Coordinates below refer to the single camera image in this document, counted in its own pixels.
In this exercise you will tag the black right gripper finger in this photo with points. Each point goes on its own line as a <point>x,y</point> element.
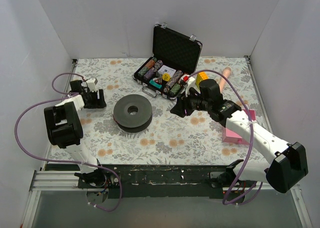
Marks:
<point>181,100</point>
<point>180,109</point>

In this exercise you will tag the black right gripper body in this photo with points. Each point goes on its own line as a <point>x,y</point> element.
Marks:
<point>185,107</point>

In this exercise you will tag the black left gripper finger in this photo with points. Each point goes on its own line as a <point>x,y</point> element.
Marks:
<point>100,103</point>
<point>100,95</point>

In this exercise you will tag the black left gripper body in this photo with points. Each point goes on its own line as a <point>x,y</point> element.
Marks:
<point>94,101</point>

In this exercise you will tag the grey cable spool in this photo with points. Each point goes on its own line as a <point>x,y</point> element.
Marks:
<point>133,113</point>

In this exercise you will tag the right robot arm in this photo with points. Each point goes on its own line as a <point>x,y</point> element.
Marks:
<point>286,163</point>

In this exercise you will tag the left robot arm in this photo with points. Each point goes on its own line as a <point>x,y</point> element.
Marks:
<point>65,130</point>

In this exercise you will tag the yellow dealer button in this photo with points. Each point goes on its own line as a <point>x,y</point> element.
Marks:
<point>166,77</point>

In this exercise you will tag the yellow toy block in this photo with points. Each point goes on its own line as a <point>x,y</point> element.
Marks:
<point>200,77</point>

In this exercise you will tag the teal block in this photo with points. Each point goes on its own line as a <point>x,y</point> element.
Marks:
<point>155,84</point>

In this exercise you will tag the white card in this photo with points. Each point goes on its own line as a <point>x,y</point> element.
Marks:
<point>165,69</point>

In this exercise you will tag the black poker chip case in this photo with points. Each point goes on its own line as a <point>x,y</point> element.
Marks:
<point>174,50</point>

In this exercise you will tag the peach toy microphone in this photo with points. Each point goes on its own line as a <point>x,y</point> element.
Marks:
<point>226,73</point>

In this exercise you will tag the pink box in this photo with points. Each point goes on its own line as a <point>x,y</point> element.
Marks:
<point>229,136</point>

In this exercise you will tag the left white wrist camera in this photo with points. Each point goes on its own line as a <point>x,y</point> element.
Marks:
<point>91,84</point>

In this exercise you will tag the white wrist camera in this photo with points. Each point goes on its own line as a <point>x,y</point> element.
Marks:
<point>91,84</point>
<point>188,83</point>

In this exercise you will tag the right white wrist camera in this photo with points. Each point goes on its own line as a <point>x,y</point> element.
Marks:
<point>188,83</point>

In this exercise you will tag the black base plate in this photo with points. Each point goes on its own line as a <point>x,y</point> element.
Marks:
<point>139,181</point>

